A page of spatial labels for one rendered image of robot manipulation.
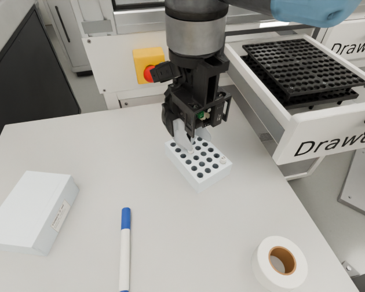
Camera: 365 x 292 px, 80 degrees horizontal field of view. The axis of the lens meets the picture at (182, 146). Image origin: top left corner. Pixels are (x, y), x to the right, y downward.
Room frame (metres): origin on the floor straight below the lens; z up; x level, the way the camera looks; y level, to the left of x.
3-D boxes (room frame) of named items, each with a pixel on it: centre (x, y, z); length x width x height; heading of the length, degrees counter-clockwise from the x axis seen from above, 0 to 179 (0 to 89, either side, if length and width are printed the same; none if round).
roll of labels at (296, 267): (0.09, -0.14, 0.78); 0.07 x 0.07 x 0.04
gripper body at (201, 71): (0.29, -0.02, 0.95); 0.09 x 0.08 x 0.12; 34
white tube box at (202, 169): (0.29, -0.03, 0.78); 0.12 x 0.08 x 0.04; 34
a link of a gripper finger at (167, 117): (0.30, 0.01, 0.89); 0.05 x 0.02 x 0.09; 124
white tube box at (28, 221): (0.17, 0.25, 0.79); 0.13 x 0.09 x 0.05; 173
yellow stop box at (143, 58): (0.50, 0.08, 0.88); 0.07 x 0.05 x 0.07; 103
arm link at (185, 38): (0.30, -0.02, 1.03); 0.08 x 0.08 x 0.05
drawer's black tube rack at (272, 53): (0.48, -0.26, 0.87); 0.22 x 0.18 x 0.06; 13
